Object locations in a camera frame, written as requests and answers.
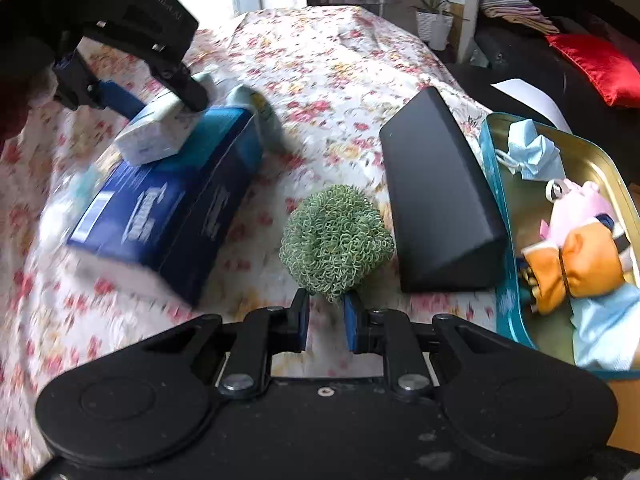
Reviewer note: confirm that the gold and teal tin tray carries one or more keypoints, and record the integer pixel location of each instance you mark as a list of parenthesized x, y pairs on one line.
[(520, 200)]

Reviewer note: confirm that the pink plush toy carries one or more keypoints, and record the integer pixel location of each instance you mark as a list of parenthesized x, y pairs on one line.
[(575, 210)]

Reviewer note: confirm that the orange clownfish plush toy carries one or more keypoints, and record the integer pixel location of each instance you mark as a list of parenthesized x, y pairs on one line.
[(585, 265)]

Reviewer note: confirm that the light blue face mask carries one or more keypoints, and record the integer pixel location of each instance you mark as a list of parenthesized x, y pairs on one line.
[(535, 155)]

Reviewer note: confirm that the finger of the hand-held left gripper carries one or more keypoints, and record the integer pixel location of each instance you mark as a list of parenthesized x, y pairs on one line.
[(190, 95), (120, 100)]

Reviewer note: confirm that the white paper sheet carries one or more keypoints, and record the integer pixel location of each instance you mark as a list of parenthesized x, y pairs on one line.
[(535, 100)]

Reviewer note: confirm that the floral blanket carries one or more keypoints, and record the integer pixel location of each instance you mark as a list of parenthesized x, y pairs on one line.
[(325, 70)]

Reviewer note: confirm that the black leather sofa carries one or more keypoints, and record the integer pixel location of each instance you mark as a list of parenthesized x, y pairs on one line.
[(510, 55)]

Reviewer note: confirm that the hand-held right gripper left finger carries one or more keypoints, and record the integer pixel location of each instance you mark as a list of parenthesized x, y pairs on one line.
[(300, 325)]

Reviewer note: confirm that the blue cardboard box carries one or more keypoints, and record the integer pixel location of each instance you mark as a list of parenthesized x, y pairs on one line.
[(175, 210)]

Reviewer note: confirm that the white tissue pack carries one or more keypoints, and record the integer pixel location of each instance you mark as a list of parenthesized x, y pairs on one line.
[(155, 135)]

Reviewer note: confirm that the black ottoman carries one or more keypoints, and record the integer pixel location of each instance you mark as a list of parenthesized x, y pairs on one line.
[(470, 85)]

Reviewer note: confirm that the pile of folded cloths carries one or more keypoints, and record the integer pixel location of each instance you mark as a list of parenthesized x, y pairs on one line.
[(515, 10)]

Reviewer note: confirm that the black wedge block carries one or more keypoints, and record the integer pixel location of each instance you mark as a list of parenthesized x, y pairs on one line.
[(435, 195)]

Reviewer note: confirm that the potted plant in white pot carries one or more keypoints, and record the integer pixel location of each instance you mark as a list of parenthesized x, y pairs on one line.
[(435, 25)]

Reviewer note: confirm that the red satin cushion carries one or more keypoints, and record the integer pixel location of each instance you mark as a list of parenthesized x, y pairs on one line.
[(600, 65)]

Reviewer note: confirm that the green curly scrubber ball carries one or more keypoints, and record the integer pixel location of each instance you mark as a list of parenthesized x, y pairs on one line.
[(335, 240)]

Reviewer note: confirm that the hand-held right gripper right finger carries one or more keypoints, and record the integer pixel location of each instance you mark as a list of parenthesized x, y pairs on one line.
[(350, 325)]

